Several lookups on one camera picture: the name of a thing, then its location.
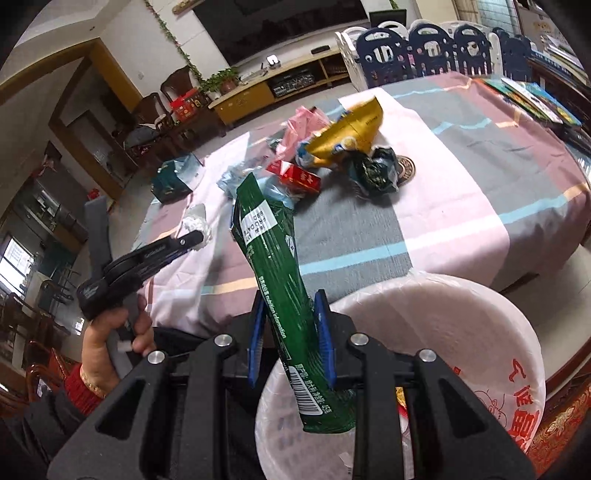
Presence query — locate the black monitor screen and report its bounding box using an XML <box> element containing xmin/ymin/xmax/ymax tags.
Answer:
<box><xmin>369</xmin><ymin>10</ymin><xmax>404</xmax><ymax>31</ymax></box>

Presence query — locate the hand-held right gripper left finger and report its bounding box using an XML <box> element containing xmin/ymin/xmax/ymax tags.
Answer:
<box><xmin>46</xmin><ymin>291</ymin><xmax>269</xmax><ymax>480</ymax></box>

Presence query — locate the round brown emblem coaster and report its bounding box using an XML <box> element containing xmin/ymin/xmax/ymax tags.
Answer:
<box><xmin>390</xmin><ymin>154</ymin><xmax>416</xmax><ymax>185</ymax></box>

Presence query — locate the small white tube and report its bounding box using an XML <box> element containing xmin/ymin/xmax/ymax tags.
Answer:
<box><xmin>182</xmin><ymin>203</ymin><xmax>213</xmax><ymax>252</ymax></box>

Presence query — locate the person's left hand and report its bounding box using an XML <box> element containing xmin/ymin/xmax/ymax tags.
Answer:
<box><xmin>82</xmin><ymin>298</ymin><xmax>158</xmax><ymax>398</ymax></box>

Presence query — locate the black television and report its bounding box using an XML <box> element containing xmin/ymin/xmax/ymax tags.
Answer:
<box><xmin>191</xmin><ymin>0</ymin><xmax>370</xmax><ymax>68</ymax></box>

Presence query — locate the pink plastic bag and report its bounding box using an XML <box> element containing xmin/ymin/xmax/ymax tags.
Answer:
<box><xmin>274</xmin><ymin>106</ymin><xmax>331</xmax><ymax>160</ymax></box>

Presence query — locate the blue white playpen fence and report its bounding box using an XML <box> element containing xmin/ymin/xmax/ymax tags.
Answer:
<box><xmin>335</xmin><ymin>18</ymin><xmax>536</xmax><ymax>90</ymax></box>

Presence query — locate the light blue plastic wrapper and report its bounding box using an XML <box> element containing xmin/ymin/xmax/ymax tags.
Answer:
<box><xmin>217</xmin><ymin>161</ymin><xmax>305</xmax><ymax>213</ymax></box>

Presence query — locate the green snack packet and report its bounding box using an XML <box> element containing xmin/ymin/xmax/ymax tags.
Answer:
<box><xmin>230</xmin><ymin>173</ymin><xmax>357</xmax><ymax>435</ymax></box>

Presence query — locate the dark green crumpled packet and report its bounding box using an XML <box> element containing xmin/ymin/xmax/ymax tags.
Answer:
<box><xmin>346</xmin><ymin>147</ymin><xmax>400</xmax><ymax>197</ymax></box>

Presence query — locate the yellow wooden television cabinet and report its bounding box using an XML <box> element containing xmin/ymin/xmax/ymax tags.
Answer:
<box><xmin>208</xmin><ymin>46</ymin><xmax>354</xmax><ymax>127</ymax></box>

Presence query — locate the plaid pink grey tablecloth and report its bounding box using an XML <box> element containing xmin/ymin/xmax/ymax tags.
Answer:
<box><xmin>131</xmin><ymin>71</ymin><xmax>591</xmax><ymax>337</ymax></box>

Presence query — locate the dark wooden armchair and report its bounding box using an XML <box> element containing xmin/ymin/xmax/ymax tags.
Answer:
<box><xmin>159</xmin><ymin>65</ymin><xmax>227</xmax><ymax>139</ymax></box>
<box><xmin>124</xmin><ymin>92</ymin><xmax>185</xmax><ymax>158</ymax></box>

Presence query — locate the wooden chair floral cushion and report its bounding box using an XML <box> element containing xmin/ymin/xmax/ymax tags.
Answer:
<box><xmin>526</xmin><ymin>360</ymin><xmax>591</xmax><ymax>480</ymax></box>
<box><xmin>18</xmin><ymin>342</ymin><xmax>79</xmax><ymax>402</ymax></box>

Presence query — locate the potted green plant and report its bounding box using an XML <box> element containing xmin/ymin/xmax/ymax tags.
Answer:
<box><xmin>198</xmin><ymin>67</ymin><xmax>241</xmax><ymax>97</ymax></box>

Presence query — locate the red white cigarette pack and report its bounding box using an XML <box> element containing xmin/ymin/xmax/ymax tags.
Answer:
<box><xmin>265</xmin><ymin>159</ymin><xmax>322</xmax><ymax>192</ymax></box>

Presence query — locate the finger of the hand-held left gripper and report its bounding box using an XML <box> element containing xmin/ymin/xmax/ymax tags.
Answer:
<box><xmin>161</xmin><ymin>230</ymin><xmax>205</xmax><ymax>260</ymax></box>
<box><xmin>84</xmin><ymin>198</ymin><xmax>110</xmax><ymax>280</ymax></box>

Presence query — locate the yellow snack bag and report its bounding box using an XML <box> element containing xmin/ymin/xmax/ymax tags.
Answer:
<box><xmin>307</xmin><ymin>97</ymin><xmax>385</xmax><ymax>169</ymax></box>

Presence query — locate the pile of books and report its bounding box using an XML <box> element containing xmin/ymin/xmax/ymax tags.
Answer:
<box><xmin>538</xmin><ymin>32</ymin><xmax>587</xmax><ymax>70</ymax></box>

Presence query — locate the person's left forearm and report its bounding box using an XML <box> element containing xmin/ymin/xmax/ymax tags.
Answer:
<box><xmin>18</xmin><ymin>362</ymin><xmax>121</xmax><ymax>467</ymax></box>

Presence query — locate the dark green carton box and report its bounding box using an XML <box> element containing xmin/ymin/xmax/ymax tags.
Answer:
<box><xmin>151</xmin><ymin>154</ymin><xmax>204</xmax><ymax>204</ymax></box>

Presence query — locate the red gift box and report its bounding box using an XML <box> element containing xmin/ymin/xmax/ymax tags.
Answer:
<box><xmin>170</xmin><ymin>90</ymin><xmax>208</xmax><ymax>123</ymax></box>

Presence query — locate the dark wooden side desk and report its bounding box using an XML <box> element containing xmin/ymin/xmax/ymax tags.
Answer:
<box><xmin>526</xmin><ymin>28</ymin><xmax>591</xmax><ymax>153</ymax></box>

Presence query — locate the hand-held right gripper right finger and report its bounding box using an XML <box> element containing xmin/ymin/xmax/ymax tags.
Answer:
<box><xmin>314</xmin><ymin>290</ymin><xmax>539</xmax><ymax>480</ymax></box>

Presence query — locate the stack of picture books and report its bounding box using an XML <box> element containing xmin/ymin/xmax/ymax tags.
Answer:
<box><xmin>475</xmin><ymin>76</ymin><xmax>583</xmax><ymax>127</ymax></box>

